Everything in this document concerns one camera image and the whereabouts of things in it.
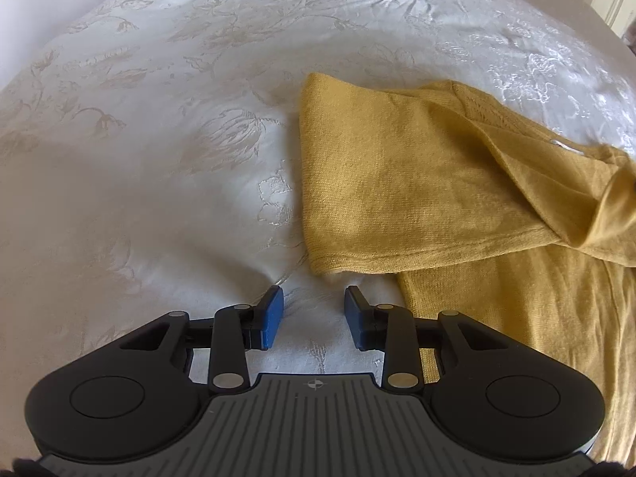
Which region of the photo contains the yellow knit sweater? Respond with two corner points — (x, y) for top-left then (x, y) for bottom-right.
(300, 73), (635, 464)

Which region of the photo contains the white embroidered bedspread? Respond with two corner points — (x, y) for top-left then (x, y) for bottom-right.
(1, 0), (635, 465)

